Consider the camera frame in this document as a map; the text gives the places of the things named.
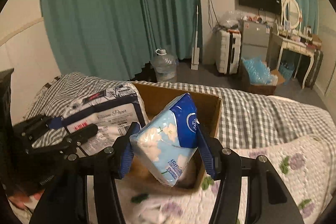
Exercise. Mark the clear plastic bag pile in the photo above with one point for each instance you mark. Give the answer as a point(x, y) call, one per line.
point(231, 19)

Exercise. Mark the large teal curtain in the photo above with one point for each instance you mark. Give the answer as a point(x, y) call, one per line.
point(115, 39)

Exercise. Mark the blue plastic basket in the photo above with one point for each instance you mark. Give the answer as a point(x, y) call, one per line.
point(286, 70)

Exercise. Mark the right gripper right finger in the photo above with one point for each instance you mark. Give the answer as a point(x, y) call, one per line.
point(268, 198)

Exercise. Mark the floral white quilt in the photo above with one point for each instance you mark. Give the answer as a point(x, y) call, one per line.
point(65, 198)

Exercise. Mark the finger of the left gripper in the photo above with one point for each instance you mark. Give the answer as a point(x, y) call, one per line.
point(32, 129)
point(69, 143)

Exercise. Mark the white oval vanity mirror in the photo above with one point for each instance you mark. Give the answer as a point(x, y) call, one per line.
point(291, 16)

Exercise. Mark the dark striped suitcase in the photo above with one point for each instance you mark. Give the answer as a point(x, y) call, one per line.
point(313, 74)

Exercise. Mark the large floral tissue pack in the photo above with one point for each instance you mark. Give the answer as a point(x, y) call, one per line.
point(81, 100)

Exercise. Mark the white suitcase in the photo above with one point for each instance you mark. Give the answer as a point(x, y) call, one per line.
point(227, 54)

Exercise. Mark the white flat mop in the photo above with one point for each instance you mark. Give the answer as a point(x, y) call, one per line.
point(195, 57)

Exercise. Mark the silver mini fridge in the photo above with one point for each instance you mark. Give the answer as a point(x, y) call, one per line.
point(254, 40)

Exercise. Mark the small blue tissue pack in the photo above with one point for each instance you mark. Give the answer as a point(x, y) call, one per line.
point(168, 142)

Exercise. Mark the box of blue bags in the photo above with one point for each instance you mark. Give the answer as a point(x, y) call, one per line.
point(258, 78)

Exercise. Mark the grey checkered bed sheet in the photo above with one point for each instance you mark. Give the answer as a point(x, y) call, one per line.
point(246, 121)

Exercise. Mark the clear water jug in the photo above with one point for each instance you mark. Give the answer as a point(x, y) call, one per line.
point(165, 66)

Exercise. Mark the brown cardboard box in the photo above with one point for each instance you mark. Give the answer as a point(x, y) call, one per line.
point(155, 99)

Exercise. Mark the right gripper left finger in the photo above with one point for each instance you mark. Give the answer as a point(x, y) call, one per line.
point(65, 199)

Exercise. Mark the white dressing table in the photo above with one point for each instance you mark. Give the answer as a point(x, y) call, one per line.
point(278, 44)

